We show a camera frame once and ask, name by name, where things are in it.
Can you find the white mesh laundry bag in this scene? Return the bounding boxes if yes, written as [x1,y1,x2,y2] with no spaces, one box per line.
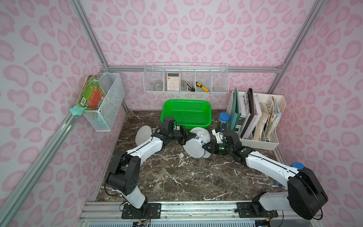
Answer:
[135,125,153,146]

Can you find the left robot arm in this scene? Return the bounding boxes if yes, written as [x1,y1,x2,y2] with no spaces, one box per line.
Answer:
[105,117,197,212]

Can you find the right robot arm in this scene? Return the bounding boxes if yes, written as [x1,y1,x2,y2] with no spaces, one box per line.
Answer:
[202,131,329,220]

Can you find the green plastic basket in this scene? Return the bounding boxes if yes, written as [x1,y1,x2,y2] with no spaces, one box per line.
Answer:
[160,99,212,130]

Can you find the pencil tube blue lid standing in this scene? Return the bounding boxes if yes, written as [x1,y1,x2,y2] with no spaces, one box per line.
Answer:
[218,112,230,132]

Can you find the metal clips in shelf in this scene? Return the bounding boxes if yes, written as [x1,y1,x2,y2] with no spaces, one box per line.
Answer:
[181,80,195,92]

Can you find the white file organizer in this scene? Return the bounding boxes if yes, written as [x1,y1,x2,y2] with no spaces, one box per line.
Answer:
[226,89,286,150]

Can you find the yellow black utility knife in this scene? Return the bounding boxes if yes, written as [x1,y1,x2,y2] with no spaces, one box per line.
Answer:
[196,82,209,92]

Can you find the round metal tin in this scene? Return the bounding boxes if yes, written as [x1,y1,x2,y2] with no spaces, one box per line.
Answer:
[152,81,164,91]

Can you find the white book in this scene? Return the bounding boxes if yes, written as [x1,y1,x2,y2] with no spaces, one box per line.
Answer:
[246,95,262,138]

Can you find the white calculator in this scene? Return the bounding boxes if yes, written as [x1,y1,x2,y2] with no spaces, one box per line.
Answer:
[166,72,181,91]

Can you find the beige papers in organizer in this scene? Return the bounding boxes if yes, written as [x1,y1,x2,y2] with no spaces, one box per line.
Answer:
[253,96,282,142]

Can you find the black binder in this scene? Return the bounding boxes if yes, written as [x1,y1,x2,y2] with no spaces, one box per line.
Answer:
[241,88,255,139]

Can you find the pencil tube blue lid lying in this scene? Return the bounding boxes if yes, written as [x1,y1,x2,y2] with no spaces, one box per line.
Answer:
[291,162,305,170]

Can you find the green red booklet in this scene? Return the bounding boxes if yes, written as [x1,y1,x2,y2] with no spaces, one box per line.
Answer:
[76,75,106,111]

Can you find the mint green star hook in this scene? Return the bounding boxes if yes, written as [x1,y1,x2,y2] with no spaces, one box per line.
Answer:
[70,105,86,116]

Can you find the white wire shelf back wall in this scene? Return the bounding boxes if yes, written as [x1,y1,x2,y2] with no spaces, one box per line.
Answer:
[142,62,230,94]

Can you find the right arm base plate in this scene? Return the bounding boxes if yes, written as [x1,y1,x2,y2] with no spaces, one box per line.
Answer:
[234,202,278,219]

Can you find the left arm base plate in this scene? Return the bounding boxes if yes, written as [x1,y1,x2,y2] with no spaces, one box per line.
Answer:
[121,203,162,219]

